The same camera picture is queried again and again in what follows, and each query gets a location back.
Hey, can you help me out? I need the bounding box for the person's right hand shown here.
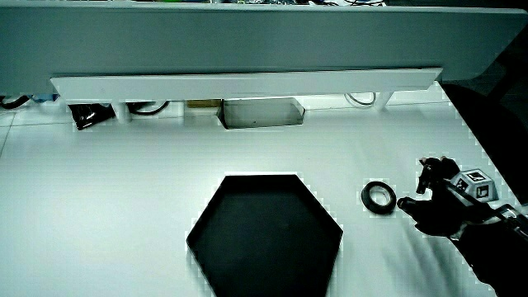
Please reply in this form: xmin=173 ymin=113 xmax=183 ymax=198
xmin=396 ymin=155 xmax=500 ymax=238

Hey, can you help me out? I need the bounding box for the black tape roll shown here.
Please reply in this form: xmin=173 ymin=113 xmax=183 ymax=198
xmin=361 ymin=180 xmax=398 ymax=216

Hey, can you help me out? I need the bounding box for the person's right forearm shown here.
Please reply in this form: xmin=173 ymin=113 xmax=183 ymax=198
xmin=450 ymin=203 xmax=528 ymax=297

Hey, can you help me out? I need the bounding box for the white desk shelf riser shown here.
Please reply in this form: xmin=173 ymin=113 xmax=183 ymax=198
xmin=49 ymin=67 xmax=444 ymax=125

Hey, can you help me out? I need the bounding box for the white desk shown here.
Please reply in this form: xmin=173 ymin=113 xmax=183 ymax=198
xmin=0 ymin=82 xmax=521 ymax=297

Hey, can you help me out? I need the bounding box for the black hexagonal tray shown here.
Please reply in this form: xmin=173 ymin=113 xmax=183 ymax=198
xmin=186 ymin=174 xmax=344 ymax=297

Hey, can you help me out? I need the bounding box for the grey open box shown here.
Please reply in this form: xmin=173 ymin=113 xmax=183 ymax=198
xmin=216 ymin=97 xmax=307 ymax=130

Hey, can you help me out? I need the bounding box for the brown cardboard piece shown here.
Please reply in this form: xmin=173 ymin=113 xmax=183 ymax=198
xmin=185 ymin=98 xmax=224 ymax=110

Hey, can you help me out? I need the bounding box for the grey partition panel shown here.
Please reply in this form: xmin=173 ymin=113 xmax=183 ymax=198
xmin=0 ymin=0 xmax=528 ymax=96

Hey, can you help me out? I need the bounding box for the black plastic bag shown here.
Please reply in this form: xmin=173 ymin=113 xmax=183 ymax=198
xmin=67 ymin=102 xmax=117 ymax=131

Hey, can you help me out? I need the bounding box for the black cable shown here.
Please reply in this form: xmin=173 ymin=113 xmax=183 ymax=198
xmin=126 ymin=100 xmax=171 ymax=116
xmin=0 ymin=95 xmax=32 ymax=111

